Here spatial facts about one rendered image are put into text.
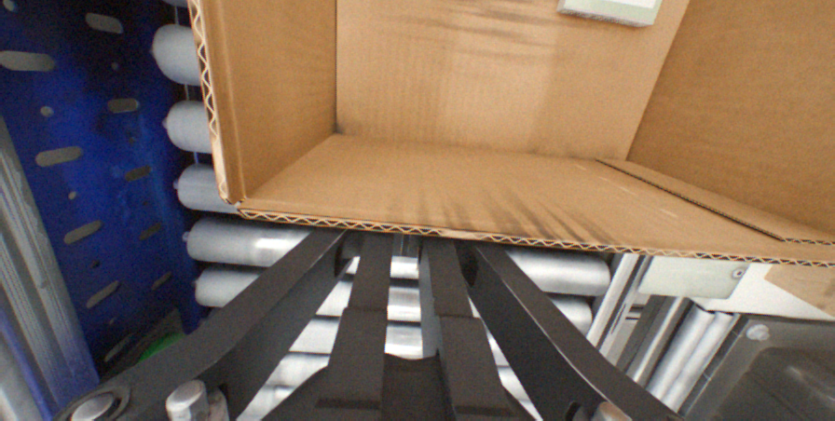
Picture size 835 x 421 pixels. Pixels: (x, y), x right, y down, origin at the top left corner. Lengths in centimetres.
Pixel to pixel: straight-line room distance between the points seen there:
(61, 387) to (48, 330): 5
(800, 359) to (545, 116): 47
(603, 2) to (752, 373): 53
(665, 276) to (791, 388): 21
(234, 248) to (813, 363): 70
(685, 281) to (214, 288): 56
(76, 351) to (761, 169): 48
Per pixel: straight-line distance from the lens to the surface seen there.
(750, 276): 54
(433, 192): 15
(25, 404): 35
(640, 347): 62
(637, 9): 31
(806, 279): 54
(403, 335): 42
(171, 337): 41
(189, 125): 34
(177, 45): 33
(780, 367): 62
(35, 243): 30
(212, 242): 38
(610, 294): 45
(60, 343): 34
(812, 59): 28
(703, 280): 50
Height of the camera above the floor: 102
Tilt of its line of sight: 69 degrees down
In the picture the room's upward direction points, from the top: 174 degrees clockwise
